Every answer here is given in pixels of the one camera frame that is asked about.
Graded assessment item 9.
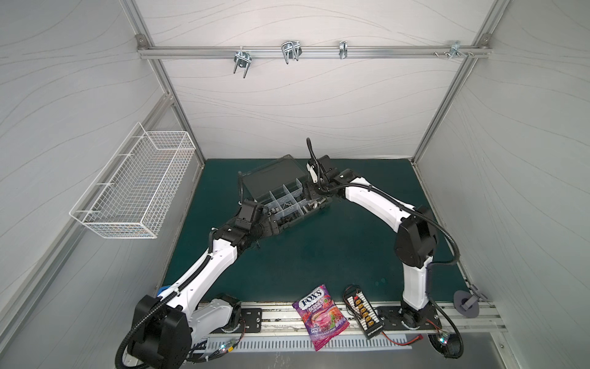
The clear plastic organizer box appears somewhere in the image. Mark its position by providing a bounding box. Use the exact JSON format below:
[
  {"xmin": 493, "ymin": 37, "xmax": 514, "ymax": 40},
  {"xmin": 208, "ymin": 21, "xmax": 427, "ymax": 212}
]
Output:
[{"xmin": 238, "ymin": 155, "xmax": 332, "ymax": 236}]

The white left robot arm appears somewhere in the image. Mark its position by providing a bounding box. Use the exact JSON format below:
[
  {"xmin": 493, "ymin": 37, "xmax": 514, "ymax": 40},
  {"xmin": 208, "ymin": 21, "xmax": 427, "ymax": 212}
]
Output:
[{"xmin": 115, "ymin": 200, "xmax": 278, "ymax": 368}]

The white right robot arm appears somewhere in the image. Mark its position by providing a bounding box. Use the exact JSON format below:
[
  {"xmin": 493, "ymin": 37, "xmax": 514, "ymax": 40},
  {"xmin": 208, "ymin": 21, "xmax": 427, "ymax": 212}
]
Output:
[{"xmin": 307, "ymin": 153, "xmax": 460, "ymax": 315}]

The green table mat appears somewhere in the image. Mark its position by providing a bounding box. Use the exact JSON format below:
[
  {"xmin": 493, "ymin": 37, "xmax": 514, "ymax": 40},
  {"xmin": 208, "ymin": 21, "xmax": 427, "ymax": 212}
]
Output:
[{"xmin": 163, "ymin": 158, "xmax": 469, "ymax": 304}]

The blue tape dispenser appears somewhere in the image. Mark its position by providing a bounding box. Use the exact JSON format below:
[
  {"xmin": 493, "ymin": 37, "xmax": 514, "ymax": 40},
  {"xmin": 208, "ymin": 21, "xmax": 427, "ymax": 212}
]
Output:
[{"xmin": 157, "ymin": 286, "xmax": 178, "ymax": 298}]

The purple Fox's candy bag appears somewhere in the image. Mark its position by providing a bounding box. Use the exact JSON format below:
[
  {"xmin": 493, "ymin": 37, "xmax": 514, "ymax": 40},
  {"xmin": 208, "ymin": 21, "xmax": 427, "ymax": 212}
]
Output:
[{"xmin": 292, "ymin": 284, "xmax": 350, "ymax": 351}]

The silver double U-bolt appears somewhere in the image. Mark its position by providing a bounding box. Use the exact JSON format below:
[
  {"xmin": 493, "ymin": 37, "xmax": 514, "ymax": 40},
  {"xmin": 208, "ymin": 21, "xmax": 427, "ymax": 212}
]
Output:
[{"xmin": 281, "ymin": 40, "xmax": 302, "ymax": 65}]

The silver U-bolt clamp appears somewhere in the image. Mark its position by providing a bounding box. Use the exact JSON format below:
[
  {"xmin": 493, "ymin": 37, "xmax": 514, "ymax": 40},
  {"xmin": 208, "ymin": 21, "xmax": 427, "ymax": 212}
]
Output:
[{"xmin": 233, "ymin": 50, "xmax": 252, "ymax": 78}]

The black parallel charging board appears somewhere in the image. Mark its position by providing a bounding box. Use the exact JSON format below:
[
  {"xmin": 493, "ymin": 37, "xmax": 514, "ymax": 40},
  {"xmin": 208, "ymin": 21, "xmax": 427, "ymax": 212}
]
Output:
[{"xmin": 343, "ymin": 284, "xmax": 384, "ymax": 340}]

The aluminium top crossbar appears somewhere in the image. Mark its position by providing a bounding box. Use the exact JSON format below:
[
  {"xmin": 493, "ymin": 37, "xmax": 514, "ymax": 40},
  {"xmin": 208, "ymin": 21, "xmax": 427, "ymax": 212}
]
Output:
[{"xmin": 137, "ymin": 45, "xmax": 492, "ymax": 60}]

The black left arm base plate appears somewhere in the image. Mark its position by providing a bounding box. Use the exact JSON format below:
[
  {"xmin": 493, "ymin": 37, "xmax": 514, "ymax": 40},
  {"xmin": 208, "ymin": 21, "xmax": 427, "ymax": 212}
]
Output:
[{"xmin": 241, "ymin": 308, "xmax": 263, "ymax": 334}]

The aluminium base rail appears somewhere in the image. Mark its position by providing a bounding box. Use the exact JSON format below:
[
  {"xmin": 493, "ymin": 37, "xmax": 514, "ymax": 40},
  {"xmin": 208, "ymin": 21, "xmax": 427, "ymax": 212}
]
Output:
[{"xmin": 193, "ymin": 301, "xmax": 507, "ymax": 351}]

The white wire basket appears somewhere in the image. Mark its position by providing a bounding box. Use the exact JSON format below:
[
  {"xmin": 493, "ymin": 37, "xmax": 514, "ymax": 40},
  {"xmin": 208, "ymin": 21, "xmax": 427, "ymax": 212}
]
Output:
[{"xmin": 69, "ymin": 122, "xmax": 195, "ymax": 239}]

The small silver bracket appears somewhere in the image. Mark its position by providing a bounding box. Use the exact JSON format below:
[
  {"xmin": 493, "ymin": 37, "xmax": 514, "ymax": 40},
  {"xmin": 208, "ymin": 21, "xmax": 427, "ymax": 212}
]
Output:
[{"xmin": 339, "ymin": 41, "xmax": 348, "ymax": 60}]

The black cable bundle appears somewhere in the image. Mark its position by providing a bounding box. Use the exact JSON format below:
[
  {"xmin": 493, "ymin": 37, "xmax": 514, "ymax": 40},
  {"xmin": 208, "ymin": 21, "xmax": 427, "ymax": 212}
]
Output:
[{"xmin": 183, "ymin": 322, "xmax": 247, "ymax": 365}]

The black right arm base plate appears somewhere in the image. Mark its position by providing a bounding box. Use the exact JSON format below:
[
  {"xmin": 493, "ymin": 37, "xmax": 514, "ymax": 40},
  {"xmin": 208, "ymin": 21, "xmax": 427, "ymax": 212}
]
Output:
[{"xmin": 376, "ymin": 303, "xmax": 442, "ymax": 331}]

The red wire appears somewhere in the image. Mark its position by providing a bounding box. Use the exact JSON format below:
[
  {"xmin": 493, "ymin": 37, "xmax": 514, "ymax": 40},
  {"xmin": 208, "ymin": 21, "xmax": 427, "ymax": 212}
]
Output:
[{"xmin": 380, "ymin": 329, "xmax": 424, "ymax": 347}]

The silver corner hook bracket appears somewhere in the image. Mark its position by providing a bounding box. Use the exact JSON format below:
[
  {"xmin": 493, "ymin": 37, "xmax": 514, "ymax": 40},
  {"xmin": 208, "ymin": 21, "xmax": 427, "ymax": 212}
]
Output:
[{"xmin": 433, "ymin": 41, "xmax": 474, "ymax": 60}]

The aluminium corner frame post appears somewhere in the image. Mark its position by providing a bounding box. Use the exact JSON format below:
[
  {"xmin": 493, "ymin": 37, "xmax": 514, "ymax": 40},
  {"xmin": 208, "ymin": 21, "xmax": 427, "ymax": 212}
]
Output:
[{"xmin": 410, "ymin": 0, "xmax": 511, "ymax": 166}]

